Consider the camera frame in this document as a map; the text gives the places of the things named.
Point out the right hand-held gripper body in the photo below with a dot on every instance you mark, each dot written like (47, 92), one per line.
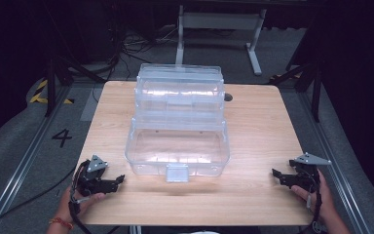
(306, 177)

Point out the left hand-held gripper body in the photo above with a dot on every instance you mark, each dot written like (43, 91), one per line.
(89, 182)

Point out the clear plastic tiered storage box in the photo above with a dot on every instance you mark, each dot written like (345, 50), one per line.
(177, 130)

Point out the person's right hand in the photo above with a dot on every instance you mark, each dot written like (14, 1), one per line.
(325, 203)

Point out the person's left hand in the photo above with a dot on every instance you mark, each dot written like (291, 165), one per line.
(69, 208)

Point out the black tripod stand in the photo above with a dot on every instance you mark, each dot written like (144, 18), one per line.
(315, 84)
(58, 74)

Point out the yellow black hazard tape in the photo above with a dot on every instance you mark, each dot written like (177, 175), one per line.
(39, 94)

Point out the metal floor rail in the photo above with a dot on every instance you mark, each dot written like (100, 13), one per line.
(334, 162)
(22, 162)

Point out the white metal desk frame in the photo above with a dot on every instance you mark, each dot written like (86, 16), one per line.
(220, 21)

